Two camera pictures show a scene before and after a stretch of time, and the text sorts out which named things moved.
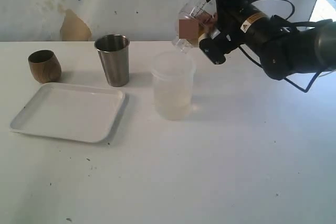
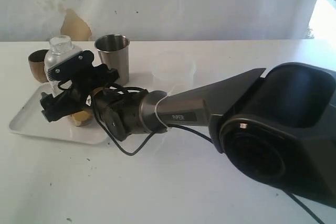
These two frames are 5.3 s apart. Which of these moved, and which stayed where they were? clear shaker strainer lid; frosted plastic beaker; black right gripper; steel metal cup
Moved: black right gripper; clear shaker strainer lid
Stayed: frosted plastic beaker; steel metal cup
